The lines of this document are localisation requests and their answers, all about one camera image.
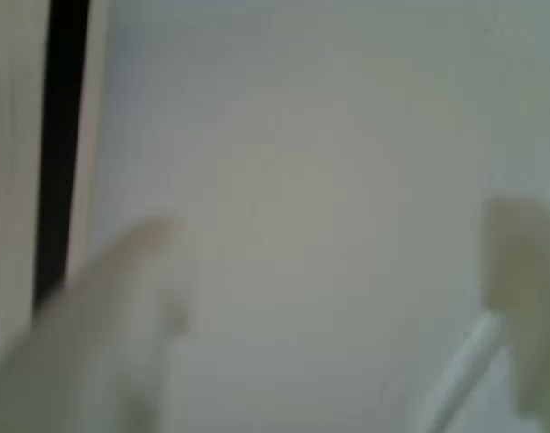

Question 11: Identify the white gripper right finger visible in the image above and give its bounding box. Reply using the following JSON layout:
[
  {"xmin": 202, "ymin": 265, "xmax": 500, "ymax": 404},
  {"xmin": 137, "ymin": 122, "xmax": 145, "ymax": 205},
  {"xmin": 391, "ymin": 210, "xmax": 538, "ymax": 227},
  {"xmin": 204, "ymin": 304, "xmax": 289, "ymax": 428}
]
[{"xmin": 481, "ymin": 195, "xmax": 550, "ymax": 430}]

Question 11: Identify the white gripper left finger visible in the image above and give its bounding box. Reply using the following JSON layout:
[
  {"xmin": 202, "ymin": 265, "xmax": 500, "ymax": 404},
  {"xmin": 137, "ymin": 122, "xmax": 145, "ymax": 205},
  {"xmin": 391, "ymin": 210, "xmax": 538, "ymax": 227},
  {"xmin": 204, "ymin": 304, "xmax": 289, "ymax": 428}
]
[{"xmin": 0, "ymin": 215, "xmax": 191, "ymax": 433}]

